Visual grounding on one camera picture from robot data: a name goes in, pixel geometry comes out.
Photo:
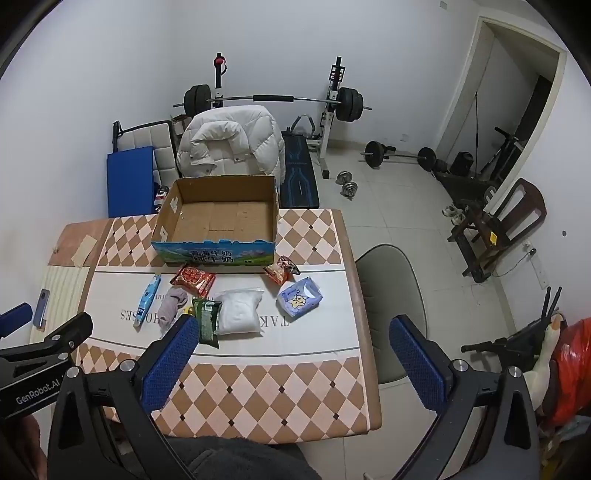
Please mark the black router with antennas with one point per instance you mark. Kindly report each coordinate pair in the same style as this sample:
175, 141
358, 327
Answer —
551, 309

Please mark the white barbell rack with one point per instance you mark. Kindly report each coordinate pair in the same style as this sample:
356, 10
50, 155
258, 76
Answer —
330, 127

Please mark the small barbell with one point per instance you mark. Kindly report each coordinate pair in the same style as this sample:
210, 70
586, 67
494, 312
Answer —
401, 158

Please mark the black weight bench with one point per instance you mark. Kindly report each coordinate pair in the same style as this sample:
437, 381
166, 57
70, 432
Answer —
300, 175

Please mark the black exercise bike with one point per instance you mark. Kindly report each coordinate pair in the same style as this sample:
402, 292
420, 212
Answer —
503, 147

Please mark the person's dark pants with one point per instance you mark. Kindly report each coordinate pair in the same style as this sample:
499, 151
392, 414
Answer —
240, 461

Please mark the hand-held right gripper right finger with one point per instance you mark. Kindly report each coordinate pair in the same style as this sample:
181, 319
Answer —
420, 369

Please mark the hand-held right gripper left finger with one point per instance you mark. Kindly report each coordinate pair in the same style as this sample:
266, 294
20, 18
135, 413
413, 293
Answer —
171, 364

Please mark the white shoe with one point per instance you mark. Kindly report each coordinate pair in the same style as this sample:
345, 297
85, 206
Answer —
448, 211
458, 218

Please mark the blue tissue packet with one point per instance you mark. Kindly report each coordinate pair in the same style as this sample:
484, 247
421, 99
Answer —
298, 300

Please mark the black speaker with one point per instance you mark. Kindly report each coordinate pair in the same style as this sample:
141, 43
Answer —
461, 164

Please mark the grey phone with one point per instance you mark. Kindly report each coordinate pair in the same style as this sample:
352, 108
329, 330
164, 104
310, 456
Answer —
41, 308

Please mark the blue stick packet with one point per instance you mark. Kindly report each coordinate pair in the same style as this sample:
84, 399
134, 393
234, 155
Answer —
148, 297

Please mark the white soft bag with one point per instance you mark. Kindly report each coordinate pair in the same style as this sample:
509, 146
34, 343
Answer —
238, 311

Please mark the cardboard box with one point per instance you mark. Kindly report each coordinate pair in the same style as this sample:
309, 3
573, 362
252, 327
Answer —
207, 256

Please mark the beige ribbed mat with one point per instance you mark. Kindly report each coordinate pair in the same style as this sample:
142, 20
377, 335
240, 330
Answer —
60, 295

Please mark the chrome dumbbell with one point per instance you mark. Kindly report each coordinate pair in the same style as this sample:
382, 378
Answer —
350, 190
344, 177

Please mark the red plastic bag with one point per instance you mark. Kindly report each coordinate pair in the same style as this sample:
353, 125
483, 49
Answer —
575, 369

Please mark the white padded chair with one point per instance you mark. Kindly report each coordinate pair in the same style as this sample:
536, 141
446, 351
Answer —
152, 138

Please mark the grey chair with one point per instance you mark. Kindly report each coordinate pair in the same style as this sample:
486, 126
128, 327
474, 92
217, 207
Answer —
388, 295

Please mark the pale purple sock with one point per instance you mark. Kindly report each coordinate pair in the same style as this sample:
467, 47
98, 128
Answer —
171, 307

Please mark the white goose plush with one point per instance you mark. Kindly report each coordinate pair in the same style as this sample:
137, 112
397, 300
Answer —
547, 355

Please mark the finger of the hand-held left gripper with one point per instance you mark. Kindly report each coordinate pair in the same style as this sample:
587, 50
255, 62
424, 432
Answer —
14, 318
60, 337

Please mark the orange snack packet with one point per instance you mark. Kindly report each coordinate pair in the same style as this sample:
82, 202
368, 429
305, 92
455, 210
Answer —
278, 272

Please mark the yellow silver scrub sponge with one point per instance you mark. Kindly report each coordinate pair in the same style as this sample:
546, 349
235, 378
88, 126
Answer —
188, 312

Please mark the blue folded mat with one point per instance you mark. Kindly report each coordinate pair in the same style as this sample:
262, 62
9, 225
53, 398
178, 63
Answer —
129, 184

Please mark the red snack packet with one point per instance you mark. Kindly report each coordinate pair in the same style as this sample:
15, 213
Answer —
194, 279

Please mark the white wall socket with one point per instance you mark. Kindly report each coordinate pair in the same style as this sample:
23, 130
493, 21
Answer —
530, 249

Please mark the brown tape piece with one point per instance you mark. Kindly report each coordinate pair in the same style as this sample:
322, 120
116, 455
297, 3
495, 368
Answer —
85, 249

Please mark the white down jacket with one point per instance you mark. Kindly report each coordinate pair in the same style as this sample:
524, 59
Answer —
231, 138

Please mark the green snack packet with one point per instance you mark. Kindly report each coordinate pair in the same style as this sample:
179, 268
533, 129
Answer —
207, 321

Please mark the dark wooden chair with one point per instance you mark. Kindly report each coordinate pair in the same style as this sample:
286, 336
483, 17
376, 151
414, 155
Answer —
521, 203

